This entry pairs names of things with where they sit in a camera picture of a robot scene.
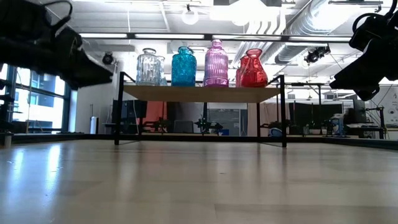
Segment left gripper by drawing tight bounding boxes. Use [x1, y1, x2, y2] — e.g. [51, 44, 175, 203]
[0, 0, 114, 91]

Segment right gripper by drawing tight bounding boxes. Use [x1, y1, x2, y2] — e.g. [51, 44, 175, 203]
[329, 18, 398, 102]

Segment clear ribbed glass jar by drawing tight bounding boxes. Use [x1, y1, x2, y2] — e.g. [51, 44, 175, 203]
[136, 47, 163, 86]

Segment tall clear glass vase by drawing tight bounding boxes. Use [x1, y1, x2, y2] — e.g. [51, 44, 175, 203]
[159, 55, 168, 86]

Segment square textured teal vase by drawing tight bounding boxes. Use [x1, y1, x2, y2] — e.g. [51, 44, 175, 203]
[171, 45, 198, 88]

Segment small red bulbous vase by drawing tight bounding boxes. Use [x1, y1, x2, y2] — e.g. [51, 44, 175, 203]
[240, 48, 269, 88]

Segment red flared ribbed vase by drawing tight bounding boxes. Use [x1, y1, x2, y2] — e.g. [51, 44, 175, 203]
[235, 55, 249, 88]

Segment pink ribbed glass vase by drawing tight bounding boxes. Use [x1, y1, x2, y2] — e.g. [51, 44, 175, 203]
[203, 39, 229, 88]

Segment black computer monitor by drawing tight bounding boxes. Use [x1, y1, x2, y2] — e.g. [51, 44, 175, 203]
[353, 99, 368, 124]

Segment black clamp stand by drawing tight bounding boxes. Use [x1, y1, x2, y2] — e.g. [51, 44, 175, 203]
[360, 106, 388, 140]

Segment white cylinder bin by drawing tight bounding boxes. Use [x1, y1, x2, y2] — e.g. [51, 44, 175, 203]
[90, 116, 100, 135]

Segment black ceiling spotlight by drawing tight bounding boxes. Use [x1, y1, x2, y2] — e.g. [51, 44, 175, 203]
[303, 45, 331, 65]

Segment black room divider panels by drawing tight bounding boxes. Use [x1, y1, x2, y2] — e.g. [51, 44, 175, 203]
[111, 99, 149, 134]

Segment salmon coloured panel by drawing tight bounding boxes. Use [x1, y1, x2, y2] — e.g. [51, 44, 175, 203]
[141, 101, 168, 124]

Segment black overhead light bar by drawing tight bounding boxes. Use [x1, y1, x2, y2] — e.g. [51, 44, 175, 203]
[79, 30, 354, 44]

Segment grey whiteboard panel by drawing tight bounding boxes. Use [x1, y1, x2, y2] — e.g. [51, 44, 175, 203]
[207, 102, 249, 137]

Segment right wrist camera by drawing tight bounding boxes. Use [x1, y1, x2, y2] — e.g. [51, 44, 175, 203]
[348, 12, 391, 53]

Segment black aluminium table frame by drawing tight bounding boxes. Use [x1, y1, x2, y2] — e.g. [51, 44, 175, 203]
[0, 132, 398, 151]

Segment silver ventilation duct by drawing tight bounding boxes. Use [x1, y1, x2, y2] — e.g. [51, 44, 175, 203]
[233, 0, 352, 65]

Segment white ring lamp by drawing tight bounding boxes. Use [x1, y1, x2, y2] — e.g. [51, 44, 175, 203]
[181, 6, 200, 26]

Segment wooden shelf with black frame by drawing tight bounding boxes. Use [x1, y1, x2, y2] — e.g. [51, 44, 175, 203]
[113, 71, 287, 149]

